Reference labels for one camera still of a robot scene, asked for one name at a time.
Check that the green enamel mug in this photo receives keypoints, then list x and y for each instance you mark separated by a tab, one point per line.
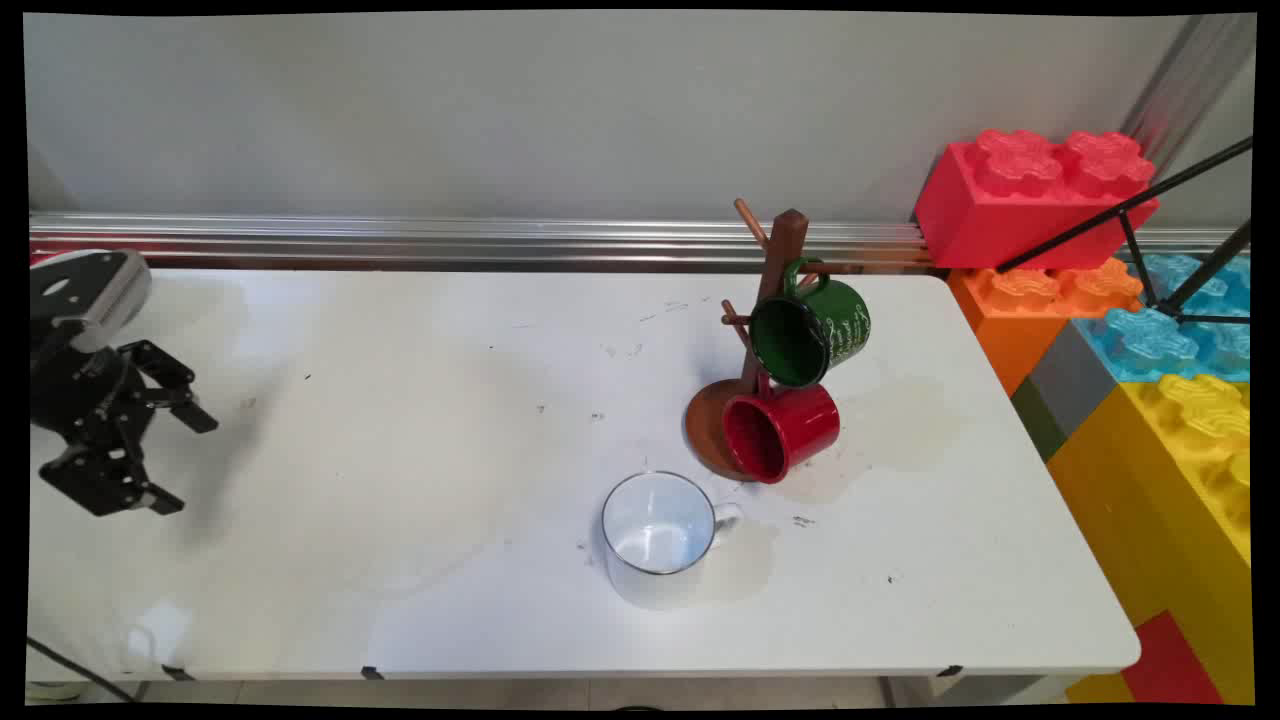
815	330

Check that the yellow giant toy brick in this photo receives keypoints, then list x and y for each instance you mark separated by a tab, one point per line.
1150	500

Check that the slanted aluminium profile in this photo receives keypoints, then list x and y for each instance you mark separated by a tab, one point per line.
1180	80

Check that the light blue giant toy brick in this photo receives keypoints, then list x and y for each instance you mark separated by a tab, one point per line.
1150	345

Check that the red giant toy brick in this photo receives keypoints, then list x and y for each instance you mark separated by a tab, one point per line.
1010	205

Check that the horizontal aluminium rail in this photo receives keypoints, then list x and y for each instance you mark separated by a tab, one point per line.
400	240

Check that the black tripod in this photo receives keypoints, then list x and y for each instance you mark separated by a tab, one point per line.
1130	208

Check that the red enamel mug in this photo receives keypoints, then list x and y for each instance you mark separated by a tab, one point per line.
785	430

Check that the small red flat toy brick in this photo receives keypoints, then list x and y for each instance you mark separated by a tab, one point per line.
1170	665

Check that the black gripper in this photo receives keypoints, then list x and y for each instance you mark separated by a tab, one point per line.
80	395

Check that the orange giant toy brick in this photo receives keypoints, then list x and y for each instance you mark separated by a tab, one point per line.
1010	320

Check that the white enamel mug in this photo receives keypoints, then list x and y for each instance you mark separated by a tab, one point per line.
655	540

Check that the dark green giant toy brick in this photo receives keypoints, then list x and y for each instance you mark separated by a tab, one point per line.
1038	420

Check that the grey giant toy brick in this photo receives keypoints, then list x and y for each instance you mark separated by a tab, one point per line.
1070	380

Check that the brown wooden mug tree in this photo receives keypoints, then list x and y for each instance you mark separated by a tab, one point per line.
785	250

